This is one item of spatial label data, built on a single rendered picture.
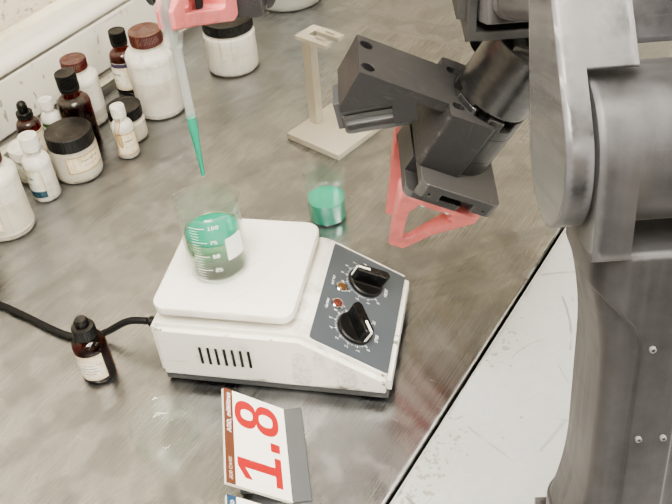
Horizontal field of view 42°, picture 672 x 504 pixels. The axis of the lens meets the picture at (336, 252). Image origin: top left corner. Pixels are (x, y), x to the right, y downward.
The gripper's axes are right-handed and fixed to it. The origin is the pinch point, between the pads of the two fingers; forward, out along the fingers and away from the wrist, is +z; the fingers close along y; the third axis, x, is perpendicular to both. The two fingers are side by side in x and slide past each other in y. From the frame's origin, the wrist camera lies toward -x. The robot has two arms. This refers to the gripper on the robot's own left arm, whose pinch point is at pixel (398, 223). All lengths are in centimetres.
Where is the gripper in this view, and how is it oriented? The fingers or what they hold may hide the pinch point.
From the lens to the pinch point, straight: 73.3
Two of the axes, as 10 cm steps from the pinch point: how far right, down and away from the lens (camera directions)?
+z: -4.2, 6.1, 6.8
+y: 0.2, 7.5, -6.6
